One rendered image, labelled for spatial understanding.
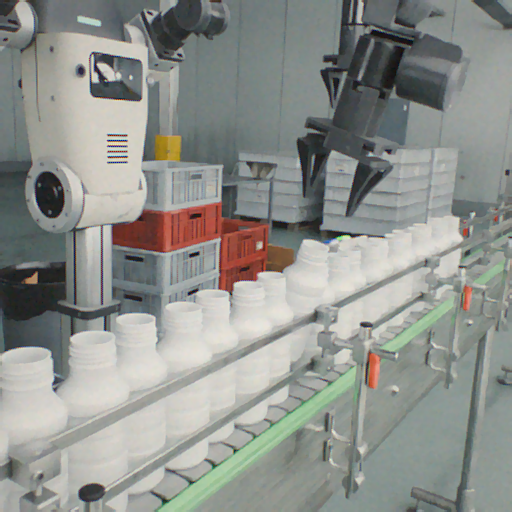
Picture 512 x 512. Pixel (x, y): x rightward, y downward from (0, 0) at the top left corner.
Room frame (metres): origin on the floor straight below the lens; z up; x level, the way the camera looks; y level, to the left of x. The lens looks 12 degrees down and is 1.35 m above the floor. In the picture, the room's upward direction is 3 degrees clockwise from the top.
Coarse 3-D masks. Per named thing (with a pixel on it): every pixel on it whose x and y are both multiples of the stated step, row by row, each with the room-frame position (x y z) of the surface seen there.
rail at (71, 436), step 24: (480, 240) 1.82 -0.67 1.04; (432, 288) 1.19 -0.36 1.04; (312, 312) 0.75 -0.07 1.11; (264, 336) 0.65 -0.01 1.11; (216, 360) 0.58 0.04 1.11; (312, 360) 0.76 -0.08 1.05; (168, 384) 0.52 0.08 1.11; (288, 384) 0.71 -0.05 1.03; (120, 408) 0.47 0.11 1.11; (240, 408) 0.62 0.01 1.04; (72, 432) 0.42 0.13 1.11; (96, 432) 0.44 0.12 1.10; (168, 456) 0.52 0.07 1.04; (0, 480) 0.37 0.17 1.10; (120, 480) 0.47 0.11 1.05
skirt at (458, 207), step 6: (198, 174) 13.80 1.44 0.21; (222, 186) 13.41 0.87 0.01; (228, 186) 13.34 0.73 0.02; (234, 186) 13.25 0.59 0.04; (456, 204) 10.69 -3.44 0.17; (462, 204) 10.64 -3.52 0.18; (468, 204) 10.58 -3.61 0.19; (474, 204) 10.53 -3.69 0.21; (480, 204) 10.48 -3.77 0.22; (486, 204) 10.43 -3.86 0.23; (492, 204) 10.38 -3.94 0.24; (498, 204) 10.35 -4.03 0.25; (456, 210) 10.69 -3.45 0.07; (462, 210) 10.63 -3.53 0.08; (468, 210) 10.58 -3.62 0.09; (474, 210) 10.52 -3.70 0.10; (480, 210) 10.47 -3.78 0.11; (486, 210) 10.41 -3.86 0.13; (474, 216) 10.49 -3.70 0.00; (480, 216) 10.46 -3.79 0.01
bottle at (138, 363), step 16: (128, 320) 0.55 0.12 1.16; (144, 320) 0.55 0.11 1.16; (128, 336) 0.52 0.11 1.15; (144, 336) 0.52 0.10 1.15; (128, 352) 0.52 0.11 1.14; (144, 352) 0.52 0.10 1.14; (128, 368) 0.52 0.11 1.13; (144, 368) 0.52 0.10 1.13; (160, 368) 0.53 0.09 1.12; (128, 384) 0.51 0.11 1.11; (144, 384) 0.51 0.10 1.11; (160, 400) 0.53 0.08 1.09; (144, 416) 0.51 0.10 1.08; (160, 416) 0.53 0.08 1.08; (144, 432) 0.51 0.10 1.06; (160, 432) 0.53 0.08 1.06; (128, 448) 0.51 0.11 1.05; (144, 448) 0.51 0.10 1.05; (160, 448) 0.53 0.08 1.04; (128, 464) 0.51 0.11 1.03; (144, 480) 0.51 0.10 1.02; (160, 480) 0.53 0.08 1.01
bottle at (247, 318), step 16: (240, 288) 0.67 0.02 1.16; (256, 288) 0.70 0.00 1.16; (240, 304) 0.67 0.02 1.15; (256, 304) 0.67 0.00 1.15; (240, 320) 0.66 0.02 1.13; (256, 320) 0.66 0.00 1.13; (240, 336) 0.65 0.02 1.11; (256, 336) 0.66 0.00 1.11; (256, 352) 0.66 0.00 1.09; (240, 368) 0.65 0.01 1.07; (256, 368) 0.66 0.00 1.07; (240, 384) 0.65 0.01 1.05; (256, 384) 0.66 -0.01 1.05; (240, 400) 0.65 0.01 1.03; (240, 416) 0.65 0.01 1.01; (256, 416) 0.66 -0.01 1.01
